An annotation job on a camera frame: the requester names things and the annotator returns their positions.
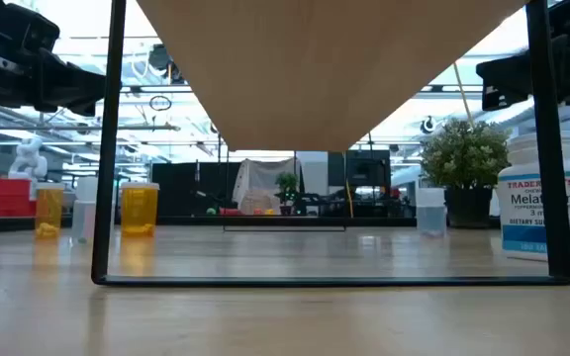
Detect black aluminium table frame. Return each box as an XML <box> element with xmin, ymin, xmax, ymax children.
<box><xmin>0</xmin><ymin>215</ymin><xmax>503</xmax><ymax>234</ymax></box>

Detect black partition panel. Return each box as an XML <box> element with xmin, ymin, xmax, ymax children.
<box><xmin>150</xmin><ymin>161</ymin><xmax>244</xmax><ymax>218</ymax></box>

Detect white melatonin supplement bottle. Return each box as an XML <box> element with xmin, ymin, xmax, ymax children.
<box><xmin>496</xmin><ymin>131</ymin><xmax>570</xmax><ymax>267</ymax></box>

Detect white robot figure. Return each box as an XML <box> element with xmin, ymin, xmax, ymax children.
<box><xmin>7</xmin><ymin>136</ymin><xmax>48</xmax><ymax>182</ymax></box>

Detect small orange pill bottle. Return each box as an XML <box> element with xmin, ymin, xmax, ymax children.
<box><xmin>34</xmin><ymin>182</ymin><xmax>65</xmax><ymax>240</ymax></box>

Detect white draped cloth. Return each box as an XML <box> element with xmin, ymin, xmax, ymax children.
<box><xmin>231</xmin><ymin>157</ymin><xmax>302</xmax><ymax>217</ymax></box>

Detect large orange pill bottle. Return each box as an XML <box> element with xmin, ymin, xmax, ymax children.
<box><xmin>119</xmin><ymin>181</ymin><xmax>161</xmax><ymax>238</ymax></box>

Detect small background potted plant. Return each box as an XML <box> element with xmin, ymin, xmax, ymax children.
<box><xmin>274</xmin><ymin>171</ymin><xmax>300</xmax><ymax>217</ymax></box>

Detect grey ceiling pipe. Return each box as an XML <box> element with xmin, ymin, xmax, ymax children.
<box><xmin>0</xmin><ymin>123</ymin><xmax>182</xmax><ymax>133</ymax></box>

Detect clear plastic pill bottle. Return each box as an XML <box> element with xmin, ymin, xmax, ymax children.
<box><xmin>415</xmin><ymin>187</ymin><xmax>448</xmax><ymax>237</ymax></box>
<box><xmin>70</xmin><ymin>176</ymin><xmax>100</xmax><ymax>244</ymax></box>

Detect yellow cable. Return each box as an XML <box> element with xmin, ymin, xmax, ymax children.
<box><xmin>454</xmin><ymin>61</ymin><xmax>476</xmax><ymax>130</ymax></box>

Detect red storage box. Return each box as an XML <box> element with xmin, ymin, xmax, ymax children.
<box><xmin>0</xmin><ymin>177</ymin><xmax>38</xmax><ymax>219</ymax></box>

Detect black monitor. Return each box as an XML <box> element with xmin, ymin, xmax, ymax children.
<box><xmin>328</xmin><ymin>150</ymin><xmax>393</xmax><ymax>190</ymax></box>

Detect potted green artificial plant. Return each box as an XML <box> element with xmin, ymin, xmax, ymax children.
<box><xmin>420</xmin><ymin>117</ymin><xmax>513</xmax><ymax>229</ymax></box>

